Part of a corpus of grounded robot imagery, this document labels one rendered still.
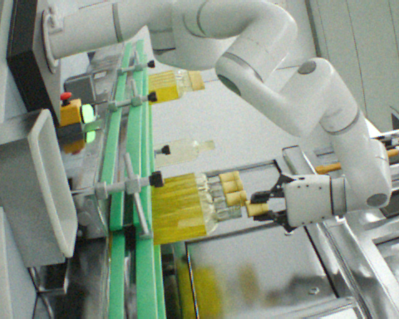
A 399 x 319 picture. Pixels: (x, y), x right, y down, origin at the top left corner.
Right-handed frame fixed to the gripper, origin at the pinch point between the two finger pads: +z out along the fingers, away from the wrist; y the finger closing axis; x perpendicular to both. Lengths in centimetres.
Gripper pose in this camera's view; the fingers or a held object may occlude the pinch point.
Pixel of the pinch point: (262, 206)
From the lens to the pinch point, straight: 138.6
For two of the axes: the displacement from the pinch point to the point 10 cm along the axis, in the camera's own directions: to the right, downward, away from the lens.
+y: -1.8, -9.3, -3.2
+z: -9.7, 1.1, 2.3
